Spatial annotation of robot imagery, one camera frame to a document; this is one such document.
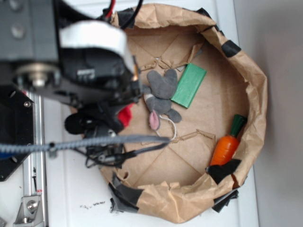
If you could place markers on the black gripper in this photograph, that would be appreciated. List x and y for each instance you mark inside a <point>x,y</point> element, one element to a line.
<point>99,84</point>

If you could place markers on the red paper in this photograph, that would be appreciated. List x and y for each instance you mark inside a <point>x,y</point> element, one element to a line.
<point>125,115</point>

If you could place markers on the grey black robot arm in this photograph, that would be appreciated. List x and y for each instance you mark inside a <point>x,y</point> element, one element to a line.
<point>52,50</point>

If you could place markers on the grey plush mouse toy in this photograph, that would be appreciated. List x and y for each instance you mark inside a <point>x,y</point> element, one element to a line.
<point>157,97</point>

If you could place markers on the green rectangular block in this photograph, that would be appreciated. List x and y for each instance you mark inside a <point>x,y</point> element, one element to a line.
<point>188,85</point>

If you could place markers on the white plastic tray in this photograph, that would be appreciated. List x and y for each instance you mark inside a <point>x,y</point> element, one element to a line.
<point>79,196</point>

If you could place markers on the brown paper bag tray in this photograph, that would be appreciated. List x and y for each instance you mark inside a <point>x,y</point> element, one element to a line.
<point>177,183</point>

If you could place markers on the orange toy carrot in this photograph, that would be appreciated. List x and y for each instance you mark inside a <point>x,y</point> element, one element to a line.
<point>228,144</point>

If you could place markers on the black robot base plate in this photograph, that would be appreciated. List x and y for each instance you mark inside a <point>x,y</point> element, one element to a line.
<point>16,127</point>

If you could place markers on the aluminium extrusion rail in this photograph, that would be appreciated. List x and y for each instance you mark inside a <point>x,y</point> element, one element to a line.
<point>34,167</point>

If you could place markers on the metal corner bracket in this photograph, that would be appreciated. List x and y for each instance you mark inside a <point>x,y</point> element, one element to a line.
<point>30,213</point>

